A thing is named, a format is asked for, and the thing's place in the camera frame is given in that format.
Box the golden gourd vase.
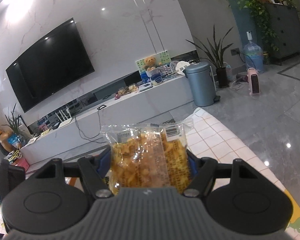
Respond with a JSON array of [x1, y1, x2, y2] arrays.
[[0, 131, 16, 153]]

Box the potted plant left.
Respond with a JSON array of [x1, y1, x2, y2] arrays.
[[4, 105, 26, 149]]

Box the snack pile on console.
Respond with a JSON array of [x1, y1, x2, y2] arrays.
[[115, 84, 139, 100]]

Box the black wall television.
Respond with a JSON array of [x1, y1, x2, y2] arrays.
[[6, 18, 95, 113]]

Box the white wifi router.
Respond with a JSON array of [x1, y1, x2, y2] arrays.
[[55, 106, 72, 128]]

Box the clear bag yellow waffles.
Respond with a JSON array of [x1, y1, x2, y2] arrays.
[[101, 120, 193, 194]]

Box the dark grey drawer cabinet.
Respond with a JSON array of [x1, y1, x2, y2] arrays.
[[266, 4, 300, 60]]

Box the blue water jug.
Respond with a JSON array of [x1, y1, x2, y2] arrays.
[[243, 31, 264, 73]]

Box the black power cable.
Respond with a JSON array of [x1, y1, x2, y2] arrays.
[[74, 104, 108, 144]]

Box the grey pedal trash bin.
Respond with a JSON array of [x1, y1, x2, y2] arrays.
[[184, 61, 221, 107]]

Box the brown teddy bear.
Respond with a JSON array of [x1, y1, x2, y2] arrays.
[[143, 56, 157, 71]]

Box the trailing green ivy plant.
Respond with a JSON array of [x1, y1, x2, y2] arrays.
[[237, 0, 296, 56]]

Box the pink space heater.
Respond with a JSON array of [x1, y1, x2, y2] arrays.
[[247, 68, 260, 95]]

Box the long-leaf potted plant right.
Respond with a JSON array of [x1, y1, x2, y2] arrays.
[[186, 25, 233, 88]]

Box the pink storage box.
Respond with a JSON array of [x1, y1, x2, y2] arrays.
[[12, 157, 30, 172]]

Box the green calendar card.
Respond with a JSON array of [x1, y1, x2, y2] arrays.
[[135, 50, 171, 83]]

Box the grey marble tv console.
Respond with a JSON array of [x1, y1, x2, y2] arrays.
[[21, 76, 193, 165]]

